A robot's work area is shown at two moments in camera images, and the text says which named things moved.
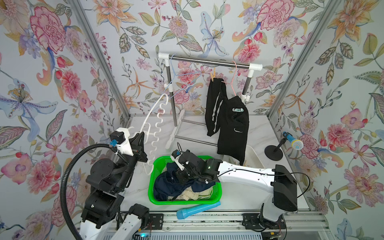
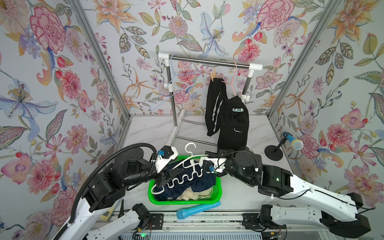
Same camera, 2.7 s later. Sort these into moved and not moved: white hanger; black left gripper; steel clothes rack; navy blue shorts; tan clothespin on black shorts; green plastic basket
Moved: white hanger; black left gripper
Not moved: tan clothespin on black shorts; steel clothes rack; navy blue shorts; green plastic basket
